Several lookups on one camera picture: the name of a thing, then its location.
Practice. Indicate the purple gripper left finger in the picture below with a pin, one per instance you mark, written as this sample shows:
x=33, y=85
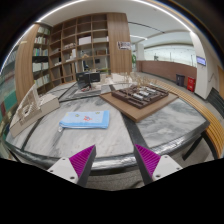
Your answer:
x=77, y=168

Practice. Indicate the red bin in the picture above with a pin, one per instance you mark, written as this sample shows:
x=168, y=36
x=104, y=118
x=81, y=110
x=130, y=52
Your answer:
x=191, y=84

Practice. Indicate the wooden bookshelf wall unit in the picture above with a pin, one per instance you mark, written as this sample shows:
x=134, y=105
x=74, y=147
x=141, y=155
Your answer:
x=51, y=56

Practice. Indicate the white architectural building model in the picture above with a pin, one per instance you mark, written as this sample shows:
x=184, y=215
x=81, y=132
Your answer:
x=32, y=108

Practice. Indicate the wall mounted screen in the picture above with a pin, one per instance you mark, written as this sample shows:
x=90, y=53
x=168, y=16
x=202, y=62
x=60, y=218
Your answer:
x=201, y=60

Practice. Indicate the brown site model board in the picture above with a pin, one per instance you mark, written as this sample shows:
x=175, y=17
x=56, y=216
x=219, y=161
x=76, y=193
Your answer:
x=137, y=103

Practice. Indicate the light blue folded towel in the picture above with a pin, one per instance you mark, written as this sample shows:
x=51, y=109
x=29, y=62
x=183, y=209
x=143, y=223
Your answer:
x=85, y=120

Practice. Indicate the curved wooden slat bench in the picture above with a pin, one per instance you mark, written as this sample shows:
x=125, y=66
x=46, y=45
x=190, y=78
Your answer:
x=214, y=131

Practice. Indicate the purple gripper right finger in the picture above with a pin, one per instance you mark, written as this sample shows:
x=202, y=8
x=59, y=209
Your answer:
x=153, y=166

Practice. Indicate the dark grey bin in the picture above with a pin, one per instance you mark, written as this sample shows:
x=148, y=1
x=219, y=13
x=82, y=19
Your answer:
x=180, y=80

